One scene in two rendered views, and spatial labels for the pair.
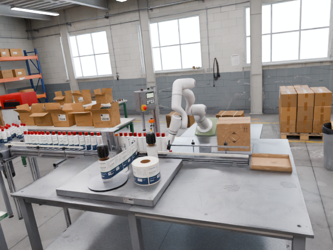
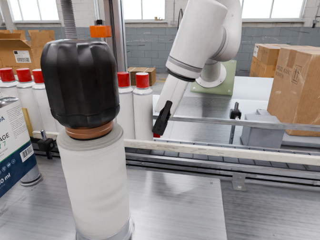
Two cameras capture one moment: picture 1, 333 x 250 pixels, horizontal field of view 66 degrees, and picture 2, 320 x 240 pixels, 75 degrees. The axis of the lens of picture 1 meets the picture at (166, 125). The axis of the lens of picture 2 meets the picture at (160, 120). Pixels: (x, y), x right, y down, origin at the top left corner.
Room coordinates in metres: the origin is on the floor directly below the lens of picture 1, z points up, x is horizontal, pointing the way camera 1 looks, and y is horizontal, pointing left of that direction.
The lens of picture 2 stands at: (1.75, 0.10, 1.19)
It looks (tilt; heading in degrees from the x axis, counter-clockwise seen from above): 24 degrees down; 349
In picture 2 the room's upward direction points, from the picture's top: straight up
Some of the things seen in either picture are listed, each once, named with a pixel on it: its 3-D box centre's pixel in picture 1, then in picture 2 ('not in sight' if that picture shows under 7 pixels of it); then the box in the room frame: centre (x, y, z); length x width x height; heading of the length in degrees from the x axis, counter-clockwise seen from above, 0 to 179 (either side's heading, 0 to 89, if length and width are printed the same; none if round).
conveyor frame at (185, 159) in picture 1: (158, 156); (121, 150); (2.29, 0.11, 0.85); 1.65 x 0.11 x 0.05; 69
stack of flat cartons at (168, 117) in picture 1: (180, 119); (140, 76); (6.56, -0.39, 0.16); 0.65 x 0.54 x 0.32; 70
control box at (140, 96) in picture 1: (145, 100); not in sight; (2.41, 0.18, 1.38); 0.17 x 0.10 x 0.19; 124
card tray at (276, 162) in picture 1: (270, 161); not in sight; (1.93, -0.82, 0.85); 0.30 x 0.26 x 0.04; 69
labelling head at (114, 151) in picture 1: (112, 142); not in sight; (2.36, 0.54, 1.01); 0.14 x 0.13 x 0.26; 69
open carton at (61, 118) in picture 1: (64, 114); not in sight; (4.39, 1.75, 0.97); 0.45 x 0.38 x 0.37; 159
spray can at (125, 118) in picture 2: (158, 143); (125, 110); (2.29, 0.09, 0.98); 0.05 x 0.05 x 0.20
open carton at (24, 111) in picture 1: (30, 114); not in sight; (4.79, 2.53, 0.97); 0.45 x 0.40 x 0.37; 158
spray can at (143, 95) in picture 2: (164, 143); (143, 111); (2.27, 0.04, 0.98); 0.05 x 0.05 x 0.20
